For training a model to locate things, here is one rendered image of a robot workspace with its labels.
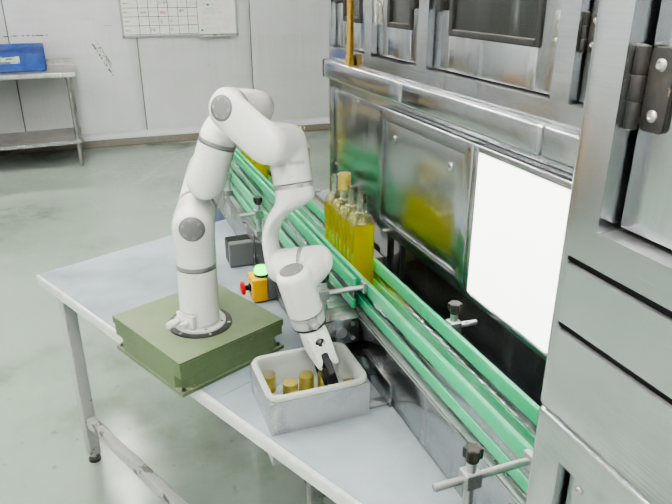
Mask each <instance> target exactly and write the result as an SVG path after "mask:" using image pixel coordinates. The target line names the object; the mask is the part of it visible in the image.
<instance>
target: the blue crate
mask: <svg viewBox="0 0 672 504"><path fill-rule="evenodd" d="M45 70H47V65H46V59H45V53H44V47H43V43H17V44H0V73H15V72H36V71H45Z"/></svg>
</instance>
